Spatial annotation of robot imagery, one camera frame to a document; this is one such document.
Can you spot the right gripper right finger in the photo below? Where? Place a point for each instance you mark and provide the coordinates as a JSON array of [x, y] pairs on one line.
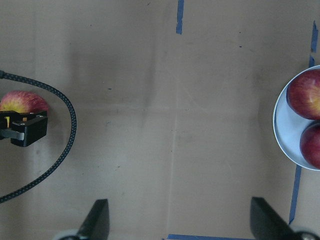
[[266, 224]]

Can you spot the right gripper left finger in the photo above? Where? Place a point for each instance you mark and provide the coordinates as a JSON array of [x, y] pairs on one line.
[[96, 225]]

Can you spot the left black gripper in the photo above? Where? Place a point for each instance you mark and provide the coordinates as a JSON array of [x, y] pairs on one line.
[[23, 129]]

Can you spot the red yellow apple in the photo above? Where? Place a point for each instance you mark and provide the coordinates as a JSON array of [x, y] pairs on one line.
[[22, 101]]

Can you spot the red apple plate front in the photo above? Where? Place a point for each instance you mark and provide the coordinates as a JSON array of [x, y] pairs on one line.
[[310, 144]]

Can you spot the red apple plate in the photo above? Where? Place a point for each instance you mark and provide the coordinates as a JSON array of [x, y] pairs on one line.
[[303, 94], [310, 144]]

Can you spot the light blue plate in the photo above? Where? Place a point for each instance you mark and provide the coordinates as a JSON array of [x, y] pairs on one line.
[[288, 127]]

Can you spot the red apple plate top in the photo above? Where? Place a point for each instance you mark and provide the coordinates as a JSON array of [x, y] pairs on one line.
[[303, 94]]

